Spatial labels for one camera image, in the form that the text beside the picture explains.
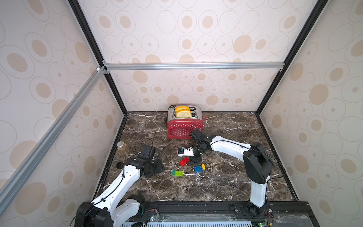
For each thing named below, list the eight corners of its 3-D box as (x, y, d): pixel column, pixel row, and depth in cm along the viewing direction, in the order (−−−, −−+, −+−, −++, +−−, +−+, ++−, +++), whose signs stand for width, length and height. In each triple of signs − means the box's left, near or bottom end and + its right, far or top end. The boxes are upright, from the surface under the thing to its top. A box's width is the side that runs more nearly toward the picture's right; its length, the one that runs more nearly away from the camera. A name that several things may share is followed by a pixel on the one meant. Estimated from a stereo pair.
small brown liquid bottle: (121, 156, 96) (115, 148, 88) (123, 149, 100) (118, 141, 92) (128, 156, 96) (123, 148, 88) (130, 149, 100) (125, 141, 92)
